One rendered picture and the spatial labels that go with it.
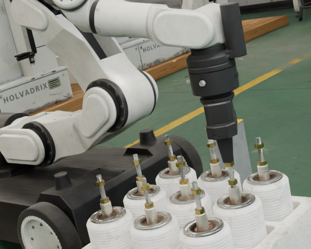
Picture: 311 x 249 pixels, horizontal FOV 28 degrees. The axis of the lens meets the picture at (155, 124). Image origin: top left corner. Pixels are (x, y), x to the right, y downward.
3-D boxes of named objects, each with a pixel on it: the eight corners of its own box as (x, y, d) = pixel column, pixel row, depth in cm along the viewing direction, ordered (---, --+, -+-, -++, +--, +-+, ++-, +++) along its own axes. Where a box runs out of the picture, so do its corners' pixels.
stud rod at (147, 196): (150, 216, 118) (142, 179, 116) (147, 215, 119) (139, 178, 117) (154, 214, 119) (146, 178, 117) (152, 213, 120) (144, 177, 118)
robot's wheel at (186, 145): (151, 194, 205) (139, 138, 200) (161, 188, 208) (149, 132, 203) (200, 200, 191) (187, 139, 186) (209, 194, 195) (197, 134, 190)
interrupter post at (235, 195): (235, 199, 122) (232, 184, 121) (245, 200, 121) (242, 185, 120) (227, 204, 121) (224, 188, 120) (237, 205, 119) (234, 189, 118)
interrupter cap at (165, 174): (155, 173, 147) (154, 171, 147) (185, 165, 149) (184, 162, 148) (164, 182, 140) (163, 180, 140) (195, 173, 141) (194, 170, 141)
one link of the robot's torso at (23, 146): (2, 166, 194) (-9, 126, 190) (50, 145, 208) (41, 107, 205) (44, 171, 180) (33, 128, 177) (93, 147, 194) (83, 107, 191)
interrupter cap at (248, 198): (232, 192, 126) (231, 189, 126) (263, 197, 120) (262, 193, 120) (209, 208, 121) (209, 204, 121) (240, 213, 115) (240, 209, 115)
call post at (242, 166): (226, 243, 160) (204, 129, 152) (239, 231, 165) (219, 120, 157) (250, 246, 155) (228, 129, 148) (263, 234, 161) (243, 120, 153)
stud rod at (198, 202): (198, 220, 112) (191, 181, 110) (204, 219, 112) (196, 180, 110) (199, 222, 111) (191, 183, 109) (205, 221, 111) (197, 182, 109)
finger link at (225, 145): (220, 162, 118) (214, 131, 117) (236, 159, 118) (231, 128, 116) (219, 165, 117) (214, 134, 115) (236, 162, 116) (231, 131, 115)
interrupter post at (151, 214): (151, 226, 118) (147, 210, 117) (144, 223, 120) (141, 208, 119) (161, 222, 119) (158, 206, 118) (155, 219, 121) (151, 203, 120)
